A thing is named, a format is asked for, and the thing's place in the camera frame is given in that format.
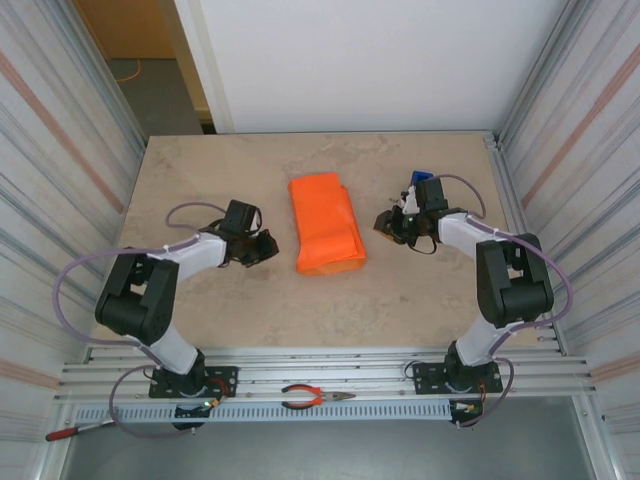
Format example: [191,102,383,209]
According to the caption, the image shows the red-handled screwdriver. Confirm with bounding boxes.
[44,419,119,443]

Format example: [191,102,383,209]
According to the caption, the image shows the aluminium mounting rail frame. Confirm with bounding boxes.
[58,347,599,401]

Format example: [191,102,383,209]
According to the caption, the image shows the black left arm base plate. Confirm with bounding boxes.
[148,366,239,400]

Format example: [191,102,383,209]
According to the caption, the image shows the orange floor cable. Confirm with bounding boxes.
[117,58,144,84]

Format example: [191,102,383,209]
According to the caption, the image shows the orange wrapping paper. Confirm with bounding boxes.
[287,171,369,276]

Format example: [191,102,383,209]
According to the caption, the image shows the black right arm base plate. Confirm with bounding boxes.
[412,362,503,396]

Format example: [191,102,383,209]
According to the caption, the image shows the brown wooden door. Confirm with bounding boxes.
[74,0,177,60]

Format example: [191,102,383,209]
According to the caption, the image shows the white door frame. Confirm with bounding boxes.
[172,0,236,135]

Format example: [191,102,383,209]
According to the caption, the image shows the orange-handled pliers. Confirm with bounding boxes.
[280,383,357,410]

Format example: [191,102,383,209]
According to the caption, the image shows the grey slotted cable duct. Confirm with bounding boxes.
[73,401,454,424]

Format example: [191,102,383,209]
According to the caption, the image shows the aluminium side rail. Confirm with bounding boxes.
[483,130,569,356]

